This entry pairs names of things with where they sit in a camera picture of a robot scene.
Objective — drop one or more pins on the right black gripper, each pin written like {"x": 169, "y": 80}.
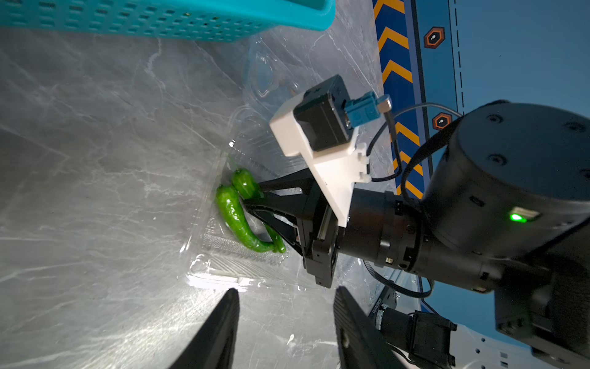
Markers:
{"x": 382, "y": 228}

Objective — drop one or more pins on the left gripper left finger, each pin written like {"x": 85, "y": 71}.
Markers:
{"x": 214, "y": 344}

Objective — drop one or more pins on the clear pepper container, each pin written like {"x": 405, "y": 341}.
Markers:
{"x": 229, "y": 247}

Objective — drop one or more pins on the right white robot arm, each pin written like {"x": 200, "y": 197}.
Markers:
{"x": 497, "y": 201}

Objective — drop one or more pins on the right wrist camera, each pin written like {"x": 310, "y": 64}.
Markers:
{"x": 322, "y": 125}

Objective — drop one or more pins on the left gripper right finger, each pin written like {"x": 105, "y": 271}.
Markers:
{"x": 360, "y": 345}

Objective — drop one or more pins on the teal plastic basket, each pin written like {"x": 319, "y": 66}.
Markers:
{"x": 210, "y": 21}

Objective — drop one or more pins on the green pepper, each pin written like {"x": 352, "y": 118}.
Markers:
{"x": 248, "y": 188}
{"x": 229, "y": 205}

